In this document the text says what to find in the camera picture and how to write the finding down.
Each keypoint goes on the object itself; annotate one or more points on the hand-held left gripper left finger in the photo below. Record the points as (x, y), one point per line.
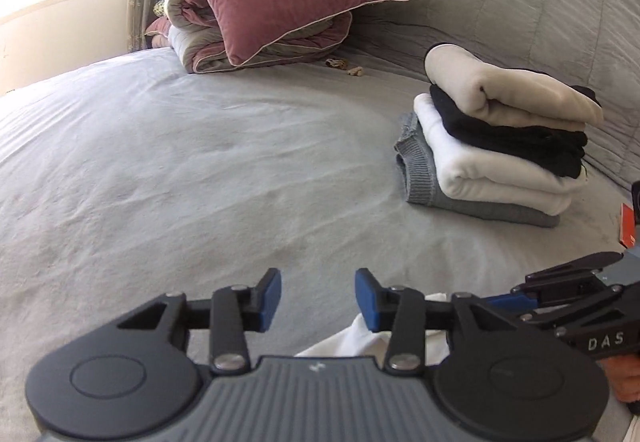
(270, 299)

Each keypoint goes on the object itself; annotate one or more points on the white pants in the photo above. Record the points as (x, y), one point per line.
(345, 347)

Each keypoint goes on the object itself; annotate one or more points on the black phone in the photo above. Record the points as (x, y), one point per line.
(636, 202)

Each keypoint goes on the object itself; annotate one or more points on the small pink cushion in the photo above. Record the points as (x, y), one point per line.
(160, 34)

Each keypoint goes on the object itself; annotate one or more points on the red booklet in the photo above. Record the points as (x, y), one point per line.
(627, 227)

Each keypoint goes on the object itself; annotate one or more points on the folded black garment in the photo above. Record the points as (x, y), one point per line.
(525, 141)

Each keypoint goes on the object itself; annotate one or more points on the grey bed sheet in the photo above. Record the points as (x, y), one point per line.
(200, 171)

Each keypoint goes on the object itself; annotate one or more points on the folded cream garment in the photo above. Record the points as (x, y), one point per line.
(500, 86)

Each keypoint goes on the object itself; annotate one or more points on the person's right hand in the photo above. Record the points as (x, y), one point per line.
(625, 379)

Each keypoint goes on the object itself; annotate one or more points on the small brown hair accessory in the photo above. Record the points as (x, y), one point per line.
(356, 70)
(335, 63)

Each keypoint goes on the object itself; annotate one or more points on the folded grey pink quilt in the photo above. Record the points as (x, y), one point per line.
(200, 26)

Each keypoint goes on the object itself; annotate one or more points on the yellow spotted soft item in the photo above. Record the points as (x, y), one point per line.
(160, 7)

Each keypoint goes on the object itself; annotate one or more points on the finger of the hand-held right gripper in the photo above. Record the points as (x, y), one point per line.
(507, 304)
(570, 282)

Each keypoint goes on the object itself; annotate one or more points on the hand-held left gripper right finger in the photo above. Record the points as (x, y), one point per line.
(365, 302)

